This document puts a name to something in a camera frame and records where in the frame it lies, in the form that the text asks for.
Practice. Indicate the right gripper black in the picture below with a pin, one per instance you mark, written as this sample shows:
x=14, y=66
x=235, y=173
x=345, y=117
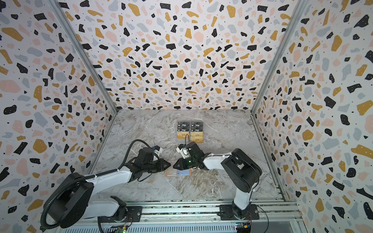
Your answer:
x=183, y=164

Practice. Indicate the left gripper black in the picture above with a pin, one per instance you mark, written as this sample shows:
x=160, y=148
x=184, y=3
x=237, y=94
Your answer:
x=164, y=163

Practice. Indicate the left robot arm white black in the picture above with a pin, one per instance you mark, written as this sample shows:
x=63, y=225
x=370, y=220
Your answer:
x=71, y=201

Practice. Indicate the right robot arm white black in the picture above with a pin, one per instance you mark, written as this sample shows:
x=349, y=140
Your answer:
x=241, y=169

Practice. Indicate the clear acrylic card stand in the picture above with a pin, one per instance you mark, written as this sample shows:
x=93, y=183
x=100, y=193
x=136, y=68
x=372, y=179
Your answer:
x=188, y=137

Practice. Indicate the black vip card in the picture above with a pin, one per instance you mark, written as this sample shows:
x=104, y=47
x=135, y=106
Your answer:
x=183, y=127
x=199, y=123
x=196, y=127
x=183, y=123

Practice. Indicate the black VIP card rear left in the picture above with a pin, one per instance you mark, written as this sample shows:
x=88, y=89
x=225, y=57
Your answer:
x=183, y=123

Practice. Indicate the black VIP card rear right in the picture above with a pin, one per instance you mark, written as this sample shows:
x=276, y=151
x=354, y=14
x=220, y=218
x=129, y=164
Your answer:
x=199, y=123

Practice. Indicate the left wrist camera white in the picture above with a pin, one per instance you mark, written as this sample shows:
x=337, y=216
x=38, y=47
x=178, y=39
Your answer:
x=157, y=150

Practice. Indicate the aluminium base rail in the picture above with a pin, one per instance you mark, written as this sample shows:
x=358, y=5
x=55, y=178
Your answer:
x=271, y=216

